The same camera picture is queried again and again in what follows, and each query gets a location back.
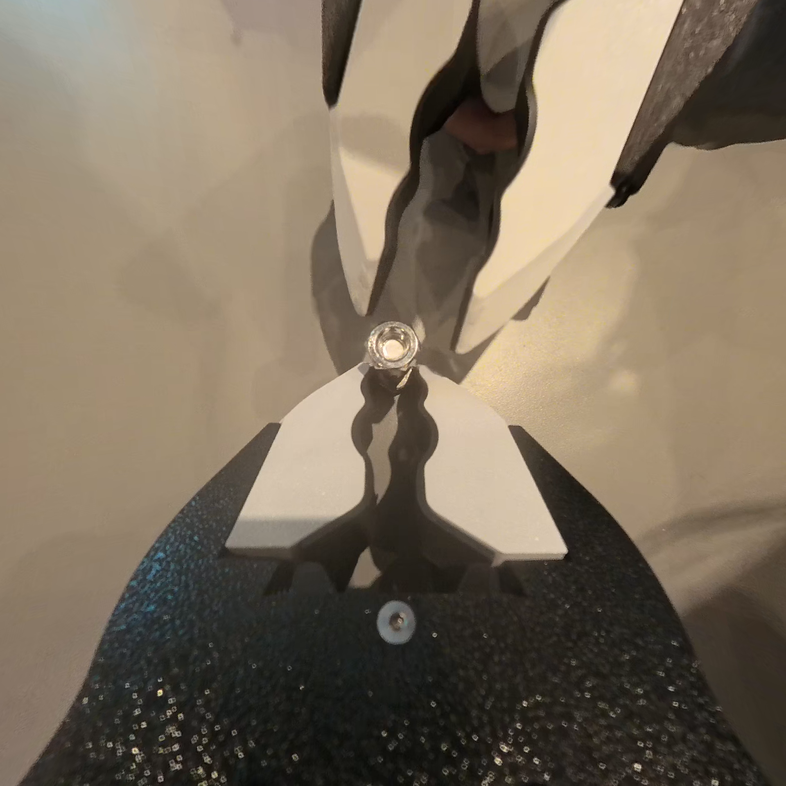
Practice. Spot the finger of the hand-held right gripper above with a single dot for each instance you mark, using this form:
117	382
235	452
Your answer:
583	123
374	123

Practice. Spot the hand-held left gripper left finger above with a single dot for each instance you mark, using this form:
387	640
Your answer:
295	479

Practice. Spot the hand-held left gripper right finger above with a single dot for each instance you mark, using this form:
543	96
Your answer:
485	485

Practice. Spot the silver hex nut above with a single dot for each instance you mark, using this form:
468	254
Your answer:
374	350

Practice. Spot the person's right hand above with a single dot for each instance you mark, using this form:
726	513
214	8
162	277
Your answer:
482	126

